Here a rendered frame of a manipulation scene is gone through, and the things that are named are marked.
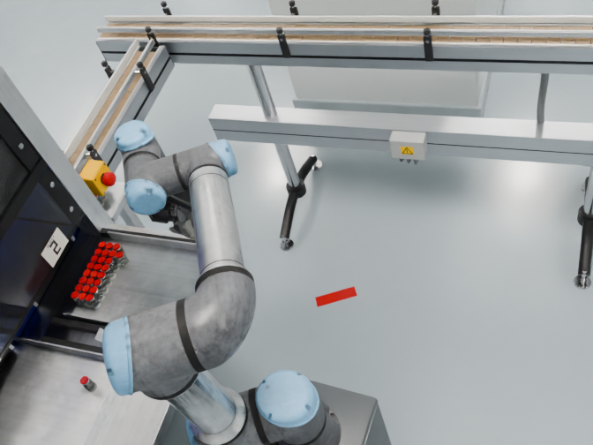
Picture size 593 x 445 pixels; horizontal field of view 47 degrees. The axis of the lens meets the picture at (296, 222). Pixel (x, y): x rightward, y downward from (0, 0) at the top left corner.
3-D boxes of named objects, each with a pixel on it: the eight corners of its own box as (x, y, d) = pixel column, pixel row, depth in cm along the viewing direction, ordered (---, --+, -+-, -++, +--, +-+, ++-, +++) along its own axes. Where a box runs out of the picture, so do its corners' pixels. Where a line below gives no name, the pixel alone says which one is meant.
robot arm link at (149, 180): (176, 179, 126) (169, 139, 133) (118, 198, 126) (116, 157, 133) (190, 206, 132) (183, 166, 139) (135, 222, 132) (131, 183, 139)
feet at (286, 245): (275, 250, 285) (267, 230, 274) (309, 161, 311) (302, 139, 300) (294, 252, 282) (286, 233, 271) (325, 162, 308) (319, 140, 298)
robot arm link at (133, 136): (111, 152, 132) (109, 123, 137) (134, 187, 140) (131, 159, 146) (150, 139, 132) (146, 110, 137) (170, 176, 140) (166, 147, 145)
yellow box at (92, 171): (82, 194, 190) (71, 177, 185) (93, 175, 194) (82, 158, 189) (105, 197, 188) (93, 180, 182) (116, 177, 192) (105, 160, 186)
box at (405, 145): (391, 158, 240) (388, 140, 233) (394, 147, 243) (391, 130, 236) (425, 161, 236) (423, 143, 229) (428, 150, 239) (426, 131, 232)
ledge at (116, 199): (75, 216, 200) (72, 213, 198) (94, 183, 207) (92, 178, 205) (115, 222, 195) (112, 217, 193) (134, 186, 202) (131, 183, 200)
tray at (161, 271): (69, 320, 175) (63, 313, 172) (113, 238, 189) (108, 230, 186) (184, 343, 163) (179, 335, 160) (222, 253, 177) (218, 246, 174)
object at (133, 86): (90, 223, 199) (64, 190, 187) (48, 218, 205) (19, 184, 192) (178, 65, 236) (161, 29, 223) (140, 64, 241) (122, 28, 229)
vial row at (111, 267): (92, 309, 175) (83, 299, 172) (121, 252, 185) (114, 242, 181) (99, 310, 174) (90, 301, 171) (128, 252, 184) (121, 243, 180)
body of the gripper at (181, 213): (165, 198, 160) (146, 164, 150) (198, 201, 157) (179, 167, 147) (153, 224, 156) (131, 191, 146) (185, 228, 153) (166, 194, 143)
